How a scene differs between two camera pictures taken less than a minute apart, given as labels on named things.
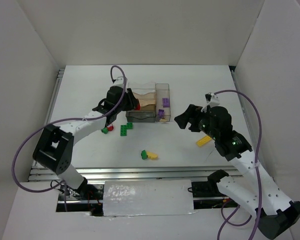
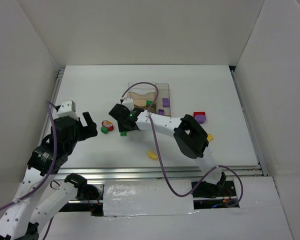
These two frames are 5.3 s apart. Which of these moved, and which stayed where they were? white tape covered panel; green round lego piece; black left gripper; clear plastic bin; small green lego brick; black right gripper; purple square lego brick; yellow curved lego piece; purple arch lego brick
Moved: black left gripper; black right gripper; green round lego piece
Stayed: small green lego brick; purple arch lego brick; white tape covered panel; yellow curved lego piece; purple square lego brick; clear plastic bin
